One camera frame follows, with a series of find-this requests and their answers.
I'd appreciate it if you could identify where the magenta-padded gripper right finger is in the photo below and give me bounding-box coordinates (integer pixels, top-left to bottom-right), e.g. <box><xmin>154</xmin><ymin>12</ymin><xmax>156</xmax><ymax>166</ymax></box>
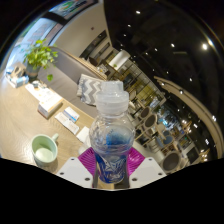
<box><xmin>126</xmin><ymin>147</ymin><xmax>168</xmax><ymax>189</ymax></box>

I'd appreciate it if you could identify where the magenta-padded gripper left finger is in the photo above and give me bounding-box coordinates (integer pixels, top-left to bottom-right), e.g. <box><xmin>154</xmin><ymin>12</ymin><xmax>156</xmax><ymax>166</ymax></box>
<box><xmin>56</xmin><ymin>147</ymin><xmax>100</xmax><ymax>190</ymax></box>

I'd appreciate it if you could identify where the clear blue-labelled drink bottle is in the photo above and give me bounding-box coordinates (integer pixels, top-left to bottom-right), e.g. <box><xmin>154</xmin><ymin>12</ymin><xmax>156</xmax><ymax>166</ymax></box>
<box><xmin>88</xmin><ymin>80</ymin><xmax>137</xmax><ymax>185</ymax></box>

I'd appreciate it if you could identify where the group of dining chairs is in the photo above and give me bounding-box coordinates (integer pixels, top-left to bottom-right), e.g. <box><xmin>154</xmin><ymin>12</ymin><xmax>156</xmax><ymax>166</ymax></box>
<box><xmin>133</xmin><ymin>103</ymin><xmax>211</xmax><ymax>173</ymax></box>

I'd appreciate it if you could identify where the pale green ceramic mug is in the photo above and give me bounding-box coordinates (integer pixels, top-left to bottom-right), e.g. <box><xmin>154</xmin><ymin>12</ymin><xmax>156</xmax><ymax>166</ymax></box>
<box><xmin>31</xmin><ymin>133</ymin><xmax>60</xmax><ymax>168</ymax></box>

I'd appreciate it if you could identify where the flat white leaflet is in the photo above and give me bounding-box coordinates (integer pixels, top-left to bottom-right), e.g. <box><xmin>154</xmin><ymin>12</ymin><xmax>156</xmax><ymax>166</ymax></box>
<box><xmin>54</xmin><ymin>112</ymin><xmax>80</xmax><ymax>135</ymax></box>

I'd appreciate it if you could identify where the small blue white box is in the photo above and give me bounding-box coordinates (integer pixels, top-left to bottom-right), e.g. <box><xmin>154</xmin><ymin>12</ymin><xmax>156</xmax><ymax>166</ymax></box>
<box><xmin>62</xmin><ymin>106</ymin><xmax>80</xmax><ymax>124</ymax></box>

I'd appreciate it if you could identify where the white cardboard box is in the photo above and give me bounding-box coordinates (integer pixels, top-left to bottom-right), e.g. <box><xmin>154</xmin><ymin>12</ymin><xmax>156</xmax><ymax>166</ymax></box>
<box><xmin>37</xmin><ymin>94</ymin><xmax>64</xmax><ymax>119</ymax></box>

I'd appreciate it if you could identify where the grey chevron cushion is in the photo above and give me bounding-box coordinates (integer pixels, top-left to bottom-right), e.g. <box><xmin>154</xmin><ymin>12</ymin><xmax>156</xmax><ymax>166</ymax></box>
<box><xmin>76</xmin><ymin>73</ymin><xmax>104</xmax><ymax>107</ymax></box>

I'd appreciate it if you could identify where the grey wood-trimmed sofa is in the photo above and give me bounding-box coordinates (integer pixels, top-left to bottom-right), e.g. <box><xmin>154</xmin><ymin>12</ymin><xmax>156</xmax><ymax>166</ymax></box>
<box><xmin>36</xmin><ymin>46</ymin><xmax>109</xmax><ymax>118</ymax></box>

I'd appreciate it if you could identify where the teal tissue pack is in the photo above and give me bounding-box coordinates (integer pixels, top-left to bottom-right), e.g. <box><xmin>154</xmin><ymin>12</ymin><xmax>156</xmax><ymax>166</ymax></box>
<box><xmin>13</xmin><ymin>74</ymin><xmax>30</xmax><ymax>88</ymax></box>

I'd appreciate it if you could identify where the green potted plant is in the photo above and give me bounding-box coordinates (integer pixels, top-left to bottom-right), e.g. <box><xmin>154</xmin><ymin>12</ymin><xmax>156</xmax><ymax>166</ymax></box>
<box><xmin>22</xmin><ymin>39</ymin><xmax>59</xmax><ymax>82</ymax></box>

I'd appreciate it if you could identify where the group of ceiling lights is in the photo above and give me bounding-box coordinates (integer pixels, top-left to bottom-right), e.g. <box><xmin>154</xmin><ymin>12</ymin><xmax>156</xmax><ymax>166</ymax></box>
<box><xmin>123</xmin><ymin>8</ymin><xmax>218</xmax><ymax>121</ymax></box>

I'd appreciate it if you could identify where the colourful wall poster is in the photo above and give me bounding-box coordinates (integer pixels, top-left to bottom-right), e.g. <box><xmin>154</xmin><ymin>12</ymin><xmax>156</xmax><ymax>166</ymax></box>
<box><xmin>49</xmin><ymin>0</ymin><xmax>99</xmax><ymax>19</ymax></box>

